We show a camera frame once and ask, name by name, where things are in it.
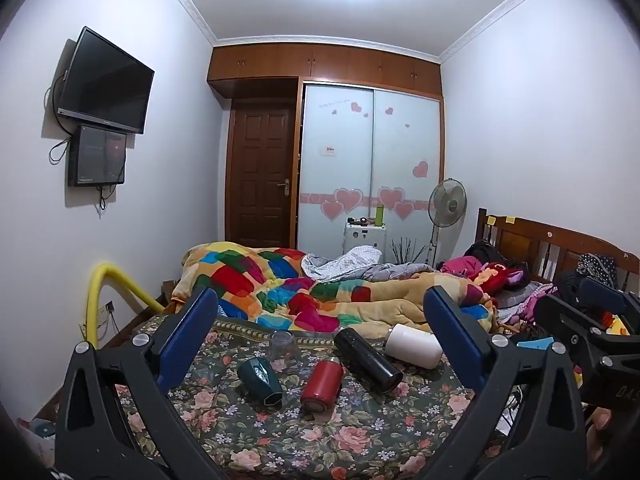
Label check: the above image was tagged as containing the red metal bottle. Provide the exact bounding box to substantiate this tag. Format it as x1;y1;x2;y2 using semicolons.
300;359;344;414

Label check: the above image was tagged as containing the white cylindrical cup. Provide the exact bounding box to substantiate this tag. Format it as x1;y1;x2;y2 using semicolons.
384;324;442;370

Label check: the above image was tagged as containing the clear glass cup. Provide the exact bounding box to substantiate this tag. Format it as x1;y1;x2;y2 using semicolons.
269;330;295;362

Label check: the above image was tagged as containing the wooden headboard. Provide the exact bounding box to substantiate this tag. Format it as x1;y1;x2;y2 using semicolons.
475;208;639;292

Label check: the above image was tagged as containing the red plush toy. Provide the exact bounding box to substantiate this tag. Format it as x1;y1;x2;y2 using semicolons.
472;260;530;296

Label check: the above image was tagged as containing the black bag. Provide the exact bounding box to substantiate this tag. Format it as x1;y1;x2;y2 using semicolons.
464;240;506;264

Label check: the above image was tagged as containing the pink clothing pile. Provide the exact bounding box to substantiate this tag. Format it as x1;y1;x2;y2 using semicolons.
439;256;483;278

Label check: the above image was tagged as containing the yellow foam tube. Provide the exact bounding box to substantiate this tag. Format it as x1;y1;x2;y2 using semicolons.
85;262;165;348

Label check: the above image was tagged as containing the dark green mug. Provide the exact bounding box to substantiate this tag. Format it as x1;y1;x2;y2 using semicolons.
238;356;283;406

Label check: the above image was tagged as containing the floral bed sheet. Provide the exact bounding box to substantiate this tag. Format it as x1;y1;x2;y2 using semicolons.
112;316;507;480

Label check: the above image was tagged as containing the standing electric fan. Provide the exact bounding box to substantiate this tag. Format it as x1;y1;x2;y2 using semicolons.
427;178;468;266

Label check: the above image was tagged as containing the black cylindrical bottle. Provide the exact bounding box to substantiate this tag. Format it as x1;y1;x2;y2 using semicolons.
333;327;404;394

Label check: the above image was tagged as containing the colourful patchwork quilt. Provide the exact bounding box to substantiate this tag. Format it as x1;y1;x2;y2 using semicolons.
171;242;497;339

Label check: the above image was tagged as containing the green bottle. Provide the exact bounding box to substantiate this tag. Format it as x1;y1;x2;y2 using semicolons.
375;204;385;226

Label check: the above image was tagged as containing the grey white blanket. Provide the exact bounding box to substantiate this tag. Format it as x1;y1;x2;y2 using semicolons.
300;245;435;283

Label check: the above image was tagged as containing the white small cabinet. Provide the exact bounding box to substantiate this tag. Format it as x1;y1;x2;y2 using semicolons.
343;222;387;263

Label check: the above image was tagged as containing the sliding door wardrobe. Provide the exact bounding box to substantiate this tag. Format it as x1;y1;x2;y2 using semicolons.
207;42;445;258

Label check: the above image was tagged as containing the brown wooden door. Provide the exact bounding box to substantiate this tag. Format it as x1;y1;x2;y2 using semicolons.
224;100;295;248

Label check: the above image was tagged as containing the small wall monitor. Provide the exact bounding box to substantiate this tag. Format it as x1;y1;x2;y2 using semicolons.
67;125;127;188

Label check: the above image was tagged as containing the wall mounted black television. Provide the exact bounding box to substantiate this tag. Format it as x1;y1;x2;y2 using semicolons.
55;27;155;134

